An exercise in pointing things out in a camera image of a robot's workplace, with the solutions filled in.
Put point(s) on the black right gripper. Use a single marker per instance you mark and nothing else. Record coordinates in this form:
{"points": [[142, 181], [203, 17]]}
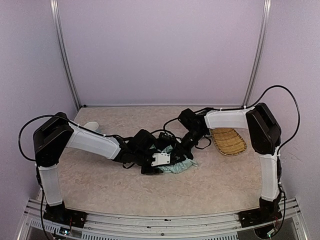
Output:
{"points": [[180, 152]]}

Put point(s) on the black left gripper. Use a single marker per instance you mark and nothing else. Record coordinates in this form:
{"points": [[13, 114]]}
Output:
{"points": [[149, 169]]}

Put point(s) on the mint green black umbrella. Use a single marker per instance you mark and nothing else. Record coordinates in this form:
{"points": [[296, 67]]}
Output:
{"points": [[178, 167]]}

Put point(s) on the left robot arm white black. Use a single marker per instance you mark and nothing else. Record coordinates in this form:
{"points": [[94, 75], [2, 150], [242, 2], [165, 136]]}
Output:
{"points": [[59, 133]]}

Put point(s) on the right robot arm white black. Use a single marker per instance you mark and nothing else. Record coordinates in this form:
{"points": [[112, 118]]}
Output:
{"points": [[265, 136]]}

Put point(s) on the woven bamboo tray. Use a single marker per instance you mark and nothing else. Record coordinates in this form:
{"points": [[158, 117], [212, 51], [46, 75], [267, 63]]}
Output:
{"points": [[228, 141]]}

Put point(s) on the white blue enamel pitcher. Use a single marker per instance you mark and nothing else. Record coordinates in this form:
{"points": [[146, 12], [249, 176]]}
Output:
{"points": [[93, 126]]}

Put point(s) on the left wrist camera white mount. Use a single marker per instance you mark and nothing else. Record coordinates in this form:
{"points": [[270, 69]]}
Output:
{"points": [[159, 159]]}

